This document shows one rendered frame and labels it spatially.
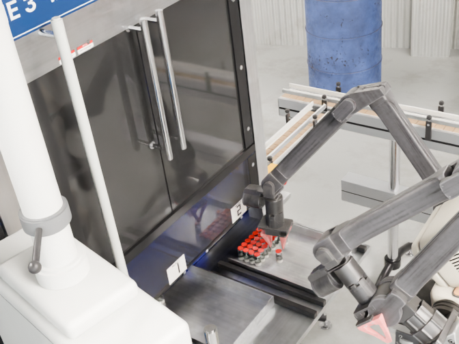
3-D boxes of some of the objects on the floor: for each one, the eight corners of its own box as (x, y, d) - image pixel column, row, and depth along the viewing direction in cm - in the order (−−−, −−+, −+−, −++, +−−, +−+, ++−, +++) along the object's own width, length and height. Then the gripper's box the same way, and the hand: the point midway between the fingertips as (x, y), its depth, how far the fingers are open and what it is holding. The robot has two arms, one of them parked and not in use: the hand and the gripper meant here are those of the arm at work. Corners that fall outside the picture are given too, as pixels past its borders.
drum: (383, 75, 530) (384, -30, 486) (381, 109, 487) (382, -3, 442) (313, 76, 543) (307, -26, 499) (304, 109, 499) (298, 1, 455)
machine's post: (268, 375, 300) (204, -142, 186) (275, 366, 304) (217, -146, 190) (281, 381, 296) (223, -142, 183) (288, 372, 300) (236, -147, 187)
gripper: (255, 213, 216) (259, 251, 224) (286, 218, 212) (289, 256, 221) (262, 201, 221) (266, 238, 229) (292, 205, 217) (295, 243, 226)
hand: (276, 245), depth 224 cm, fingers open, 4 cm apart
